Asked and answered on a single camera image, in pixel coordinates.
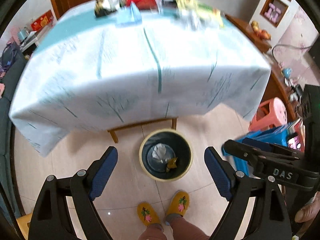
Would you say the yellow snack bag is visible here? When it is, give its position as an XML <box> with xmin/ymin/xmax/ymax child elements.
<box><xmin>175</xmin><ymin>0</ymin><xmax>224</xmax><ymax>30</ymax></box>

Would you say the yellow slipper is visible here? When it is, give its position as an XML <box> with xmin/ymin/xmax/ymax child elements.
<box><xmin>137</xmin><ymin>202</ymin><xmax>161</xmax><ymax>227</ymax></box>
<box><xmin>166</xmin><ymin>191</ymin><xmax>190</xmax><ymax>217</ymax></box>

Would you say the brown wooden cabinet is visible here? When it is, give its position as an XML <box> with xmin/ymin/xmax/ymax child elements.
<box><xmin>225</xmin><ymin>14</ymin><xmax>271</xmax><ymax>53</ymax></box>

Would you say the orange snack wrapper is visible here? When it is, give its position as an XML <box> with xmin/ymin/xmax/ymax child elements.
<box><xmin>166</xmin><ymin>157</ymin><xmax>177</xmax><ymax>172</ymax></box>

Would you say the white tissue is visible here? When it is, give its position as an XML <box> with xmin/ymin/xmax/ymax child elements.
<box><xmin>151</xmin><ymin>143</ymin><xmax>167</xmax><ymax>163</ymax></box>

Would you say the wall niche pink decoration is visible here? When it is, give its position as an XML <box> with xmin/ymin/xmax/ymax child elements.
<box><xmin>260</xmin><ymin>0</ymin><xmax>289</xmax><ymax>27</ymax></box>

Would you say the red gift box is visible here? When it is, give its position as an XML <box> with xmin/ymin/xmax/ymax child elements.
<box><xmin>30</xmin><ymin>10</ymin><xmax>54</xmax><ymax>31</ymax></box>

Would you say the fruit bowl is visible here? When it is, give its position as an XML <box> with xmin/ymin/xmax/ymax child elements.
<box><xmin>251</xmin><ymin>21</ymin><xmax>271</xmax><ymax>40</ymax></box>

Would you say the left yellow slipper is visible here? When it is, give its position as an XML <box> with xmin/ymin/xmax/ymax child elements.
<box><xmin>137</xmin><ymin>202</ymin><xmax>161</xmax><ymax>227</ymax></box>

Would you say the right yellow slipper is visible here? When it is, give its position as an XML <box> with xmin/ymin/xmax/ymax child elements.
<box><xmin>166</xmin><ymin>191</ymin><xmax>190</xmax><ymax>217</ymax></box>

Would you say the purple bag on sofa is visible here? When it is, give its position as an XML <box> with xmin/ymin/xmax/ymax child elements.
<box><xmin>1</xmin><ymin>42</ymin><xmax>19</xmax><ymax>73</ymax></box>

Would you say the tree print tablecloth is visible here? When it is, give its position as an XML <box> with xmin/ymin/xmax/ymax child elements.
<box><xmin>9</xmin><ymin>1</ymin><xmax>271</xmax><ymax>156</ymax></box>

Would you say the clear plastic container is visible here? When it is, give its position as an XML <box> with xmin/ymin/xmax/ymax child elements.
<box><xmin>178</xmin><ymin>9</ymin><xmax>211</xmax><ymax>31</ymax></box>

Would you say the stack of books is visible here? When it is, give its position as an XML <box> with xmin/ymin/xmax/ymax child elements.
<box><xmin>286</xmin><ymin>118</ymin><xmax>305</xmax><ymax>152</ymax></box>

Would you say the person right hand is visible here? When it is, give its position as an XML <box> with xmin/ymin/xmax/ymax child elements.
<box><xmin>295</xmin><ymin>192</ymin><xmax>319</xmax><ymax>223</ymax></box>

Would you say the yellow rim trash bin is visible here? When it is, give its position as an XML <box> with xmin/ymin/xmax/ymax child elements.
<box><xmin>139</xmin><ymin>128</ymin><xmax>193</xmax><ymax>182</ymax></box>

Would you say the blue face mask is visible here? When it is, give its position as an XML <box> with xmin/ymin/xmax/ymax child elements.
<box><xmin>116</xmin><ymin>2</ymin><xmax>142</xmax><ymax>26</ymax></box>

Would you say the pink plastic stool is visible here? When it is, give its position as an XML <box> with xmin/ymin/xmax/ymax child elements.
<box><xmin>248</xmin><ymin>97</ymin><xmax>287</xmax><ymax>132</ymax></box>

